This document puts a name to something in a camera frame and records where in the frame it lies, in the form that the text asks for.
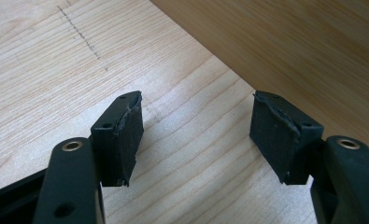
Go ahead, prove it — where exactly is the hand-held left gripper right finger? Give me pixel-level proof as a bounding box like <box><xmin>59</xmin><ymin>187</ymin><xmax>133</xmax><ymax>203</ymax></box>
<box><xmin>248</xmin><ymin>90</ymin><xmax>325</xmax><ymax>187</ymax></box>

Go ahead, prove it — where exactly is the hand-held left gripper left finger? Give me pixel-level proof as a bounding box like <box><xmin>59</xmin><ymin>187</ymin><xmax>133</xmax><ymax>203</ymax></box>
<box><xmin>90</xmin><ymin>90</ymin><xmax>145</xmax><ymax>188</ymax></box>

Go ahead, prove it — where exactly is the wooden tea box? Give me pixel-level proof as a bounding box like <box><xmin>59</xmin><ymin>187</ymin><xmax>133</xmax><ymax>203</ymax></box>
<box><xmin>149</xmin><ymin>0</ymin><xmax>369</xmax><ymax>149</ymax></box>

